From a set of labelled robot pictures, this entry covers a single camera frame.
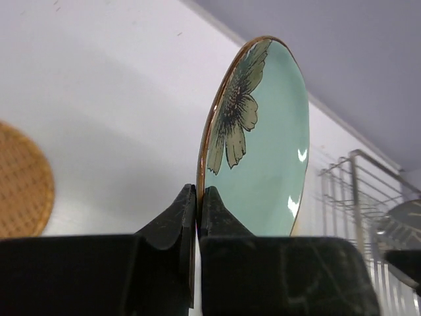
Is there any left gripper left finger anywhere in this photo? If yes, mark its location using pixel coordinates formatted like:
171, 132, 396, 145
1, 184, 196, 315

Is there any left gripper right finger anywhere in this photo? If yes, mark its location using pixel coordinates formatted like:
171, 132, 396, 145
199, 187, 381, 315

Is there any metal wire dish rack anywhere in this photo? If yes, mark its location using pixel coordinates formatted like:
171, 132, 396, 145
317, 149, 420, 315

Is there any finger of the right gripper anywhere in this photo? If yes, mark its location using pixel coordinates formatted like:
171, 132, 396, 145
385, 250, 420, 293

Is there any teal flower plate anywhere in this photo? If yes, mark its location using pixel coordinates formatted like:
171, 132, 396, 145
196, 36, 310, 236

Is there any grey deer pattern plate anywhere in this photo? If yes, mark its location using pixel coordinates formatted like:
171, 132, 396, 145
374, 199, 420, 250

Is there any orange woven pattern plate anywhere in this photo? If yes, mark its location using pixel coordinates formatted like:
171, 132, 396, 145
1, 122, 55, 240

